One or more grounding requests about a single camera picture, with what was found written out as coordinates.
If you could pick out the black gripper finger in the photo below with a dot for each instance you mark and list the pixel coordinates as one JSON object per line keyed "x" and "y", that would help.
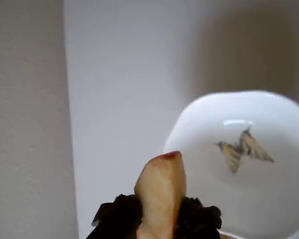
{"x": 196, "y": 219}
{"x": 117, "y": 219}

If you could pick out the yellow apple slice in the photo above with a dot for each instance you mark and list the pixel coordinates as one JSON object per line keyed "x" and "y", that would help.
{"x": 162, "y": 189}

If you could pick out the white bowl with butterfly print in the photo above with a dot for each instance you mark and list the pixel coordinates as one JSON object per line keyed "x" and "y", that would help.
{"x": 239, "y": 189}

